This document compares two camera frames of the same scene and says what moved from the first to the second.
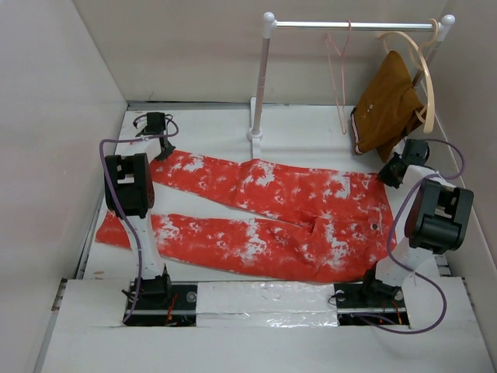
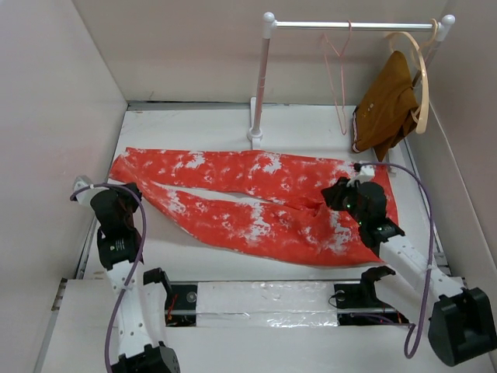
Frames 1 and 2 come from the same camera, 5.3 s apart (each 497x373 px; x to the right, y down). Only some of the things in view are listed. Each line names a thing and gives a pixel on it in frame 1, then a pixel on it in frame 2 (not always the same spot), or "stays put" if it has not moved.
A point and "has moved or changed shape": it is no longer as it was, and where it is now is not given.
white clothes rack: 442,26 stays put
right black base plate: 376,304 stays put
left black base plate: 176,308 stays put
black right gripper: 384,176 → 332,194
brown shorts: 389,111 stays put
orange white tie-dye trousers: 350,222 has moved or changed shape
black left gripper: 168,152 → 133,200
